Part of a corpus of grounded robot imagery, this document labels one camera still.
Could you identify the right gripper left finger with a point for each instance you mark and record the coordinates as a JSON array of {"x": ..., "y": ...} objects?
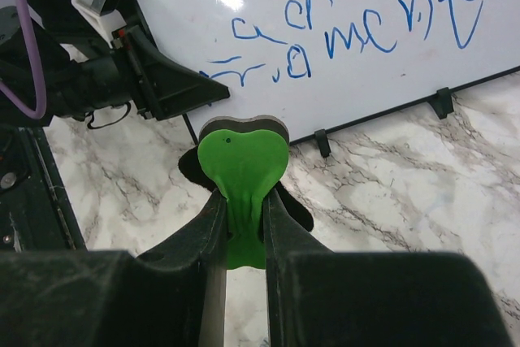
[{"x": 171, "y": 295}]

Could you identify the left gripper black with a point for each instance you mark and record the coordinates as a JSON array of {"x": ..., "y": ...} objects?
[{"x": 134, "y": 71}]

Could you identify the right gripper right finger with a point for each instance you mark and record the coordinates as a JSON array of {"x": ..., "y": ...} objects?
[{"x": 319, "y": 297}]

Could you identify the green black whiteboard eraser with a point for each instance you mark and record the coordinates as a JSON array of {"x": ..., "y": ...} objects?
[{"x": 244, "y": 160}]

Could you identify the white whiteboard black frame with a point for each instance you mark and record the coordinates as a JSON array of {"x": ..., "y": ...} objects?
[{"x": 321, "y": 64}]

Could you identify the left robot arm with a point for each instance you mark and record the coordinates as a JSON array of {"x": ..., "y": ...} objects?
[{"x": 70, "y": 58}]

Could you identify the whiteboard stand left foot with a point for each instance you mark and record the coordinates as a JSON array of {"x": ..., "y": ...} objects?
[{"x": 323, "y": 143}]

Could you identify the whiteboard stand foot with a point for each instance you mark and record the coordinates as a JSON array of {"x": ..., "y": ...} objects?
[
  {"x": 442, "y": 103},
  {"x": 323, "y": 143}
]

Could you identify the whiteboard stand right foot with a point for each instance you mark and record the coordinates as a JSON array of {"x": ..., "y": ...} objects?
[{"x": 442, "y": 103}]

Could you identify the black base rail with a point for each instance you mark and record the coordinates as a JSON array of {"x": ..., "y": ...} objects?
[{"x": 36, "y": 213}]

